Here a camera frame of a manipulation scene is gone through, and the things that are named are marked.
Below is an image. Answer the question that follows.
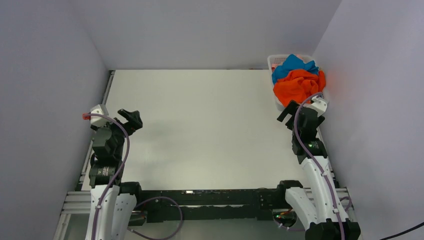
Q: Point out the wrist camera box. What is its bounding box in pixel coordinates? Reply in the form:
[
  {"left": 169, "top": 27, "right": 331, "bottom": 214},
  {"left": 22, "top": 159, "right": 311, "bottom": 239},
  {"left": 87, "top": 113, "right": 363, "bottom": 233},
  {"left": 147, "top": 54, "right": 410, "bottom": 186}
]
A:
[
  {"left": 308, "top": 96, "right": 328, "bottom": 117},
  {"left": 82, "top": 104, "right": 109, "bottom": 130}
]

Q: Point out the orange t shirt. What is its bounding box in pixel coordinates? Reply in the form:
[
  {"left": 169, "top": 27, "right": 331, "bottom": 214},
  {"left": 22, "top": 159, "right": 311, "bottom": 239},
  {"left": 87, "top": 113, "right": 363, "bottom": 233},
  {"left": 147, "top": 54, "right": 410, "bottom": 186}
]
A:
[{"left": 273, "top": 69, "right": 326, "bottom": 107}]

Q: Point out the blue t shirt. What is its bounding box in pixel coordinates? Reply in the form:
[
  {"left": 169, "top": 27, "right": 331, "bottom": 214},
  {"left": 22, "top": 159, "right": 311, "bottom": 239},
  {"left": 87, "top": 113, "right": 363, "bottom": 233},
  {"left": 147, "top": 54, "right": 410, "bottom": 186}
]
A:
[{"left": 267, "top": 54, "right": 320, "bottom": 85}]

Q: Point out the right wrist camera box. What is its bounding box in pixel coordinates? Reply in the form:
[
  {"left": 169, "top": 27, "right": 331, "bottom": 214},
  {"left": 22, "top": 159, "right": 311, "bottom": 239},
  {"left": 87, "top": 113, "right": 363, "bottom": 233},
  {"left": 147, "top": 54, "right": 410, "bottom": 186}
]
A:
[{"left": 308, "top": 96, "right": 328, "bottom": 117}]

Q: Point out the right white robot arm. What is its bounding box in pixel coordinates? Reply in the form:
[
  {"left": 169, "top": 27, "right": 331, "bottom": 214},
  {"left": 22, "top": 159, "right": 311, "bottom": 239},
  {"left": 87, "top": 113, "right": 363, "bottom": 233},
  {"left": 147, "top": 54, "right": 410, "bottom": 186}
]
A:
[{"left": 275, "top": 99, "right": 361, "bottom": 240}]

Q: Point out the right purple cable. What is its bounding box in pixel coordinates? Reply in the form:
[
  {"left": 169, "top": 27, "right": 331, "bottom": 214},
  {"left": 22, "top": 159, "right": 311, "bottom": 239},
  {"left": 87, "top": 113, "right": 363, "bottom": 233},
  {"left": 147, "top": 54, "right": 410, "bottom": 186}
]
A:
[{"left": 273, "top": 92, "right": 353, "bottom": 240}]

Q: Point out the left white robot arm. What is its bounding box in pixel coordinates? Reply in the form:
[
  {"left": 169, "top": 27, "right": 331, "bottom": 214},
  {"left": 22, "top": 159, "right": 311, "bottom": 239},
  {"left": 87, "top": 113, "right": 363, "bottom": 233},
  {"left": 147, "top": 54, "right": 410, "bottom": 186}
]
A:
[{"left": 82, "top": 104, "right": 144, "bottom": 240}]

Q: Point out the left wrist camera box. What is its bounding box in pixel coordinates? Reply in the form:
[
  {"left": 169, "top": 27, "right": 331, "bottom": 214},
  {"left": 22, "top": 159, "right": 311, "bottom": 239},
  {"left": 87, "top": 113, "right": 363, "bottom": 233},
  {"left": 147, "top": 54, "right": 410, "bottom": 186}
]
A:
[{"left": 82, "top": 104, "right": 109, "bottom": 130}]

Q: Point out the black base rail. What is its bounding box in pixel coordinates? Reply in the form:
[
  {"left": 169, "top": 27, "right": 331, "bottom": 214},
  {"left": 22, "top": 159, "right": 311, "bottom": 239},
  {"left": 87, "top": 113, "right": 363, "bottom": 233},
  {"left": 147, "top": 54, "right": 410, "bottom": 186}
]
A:
[{"left": 135, "top": 186, "right": 290, "bottom": 223}]

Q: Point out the white plastic laundry basket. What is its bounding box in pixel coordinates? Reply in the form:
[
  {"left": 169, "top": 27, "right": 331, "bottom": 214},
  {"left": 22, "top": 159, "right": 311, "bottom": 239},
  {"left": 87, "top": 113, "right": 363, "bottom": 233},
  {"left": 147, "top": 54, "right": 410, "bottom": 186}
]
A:
[{"left": 267, "top": 54, "right": 327, "bottom": 110}]

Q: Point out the black power cable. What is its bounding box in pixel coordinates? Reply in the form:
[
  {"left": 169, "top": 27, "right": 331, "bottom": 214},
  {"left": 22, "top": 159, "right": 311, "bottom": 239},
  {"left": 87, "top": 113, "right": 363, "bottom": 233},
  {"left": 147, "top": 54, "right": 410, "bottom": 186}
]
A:
[{"left": 379, "top": 225, "right": 424, "bottom": 240}]

